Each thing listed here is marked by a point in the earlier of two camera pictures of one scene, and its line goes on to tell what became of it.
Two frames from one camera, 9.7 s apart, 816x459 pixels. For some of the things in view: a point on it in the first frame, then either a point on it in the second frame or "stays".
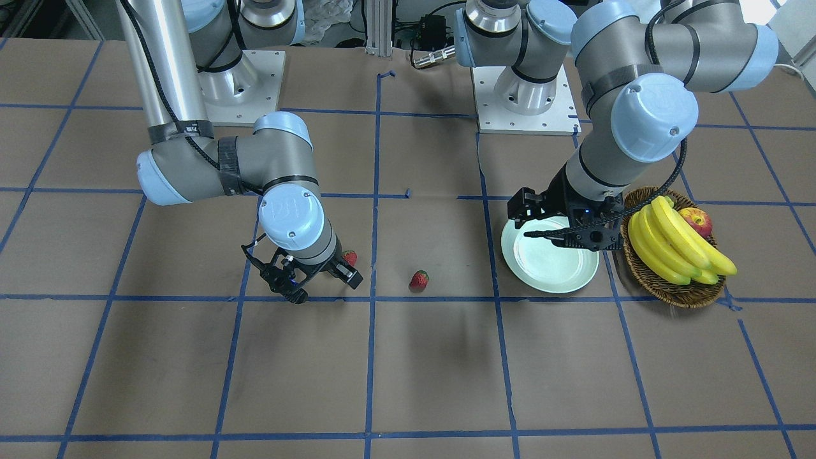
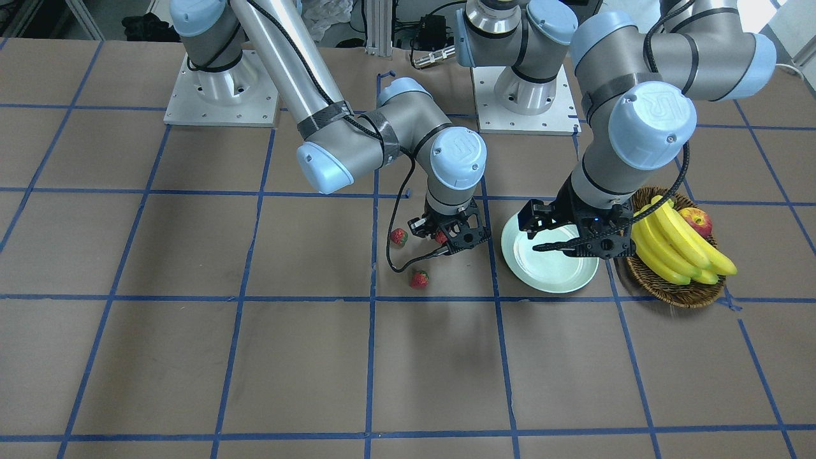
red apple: (698, 218) stays
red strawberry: (419, 281) stays
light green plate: (542, 264) stays
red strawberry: (350, 255) to (399, 236)
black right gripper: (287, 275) to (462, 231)
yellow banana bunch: (667, 245) stays
